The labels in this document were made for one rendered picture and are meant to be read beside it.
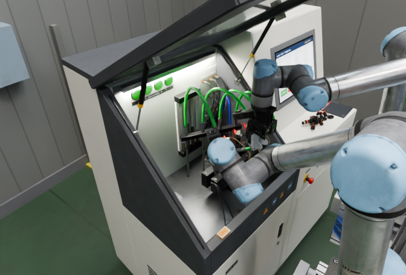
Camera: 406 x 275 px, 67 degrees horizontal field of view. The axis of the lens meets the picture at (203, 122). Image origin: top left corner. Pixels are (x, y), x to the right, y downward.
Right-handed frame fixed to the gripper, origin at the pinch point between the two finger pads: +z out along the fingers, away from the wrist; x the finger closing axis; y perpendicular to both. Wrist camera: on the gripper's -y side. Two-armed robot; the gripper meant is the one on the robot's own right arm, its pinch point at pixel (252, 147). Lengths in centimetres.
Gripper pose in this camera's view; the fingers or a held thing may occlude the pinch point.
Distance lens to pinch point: 120.0
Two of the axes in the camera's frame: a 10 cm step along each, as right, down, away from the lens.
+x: 7.0, -4.0, 5.9
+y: 7.2, 3.7, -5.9
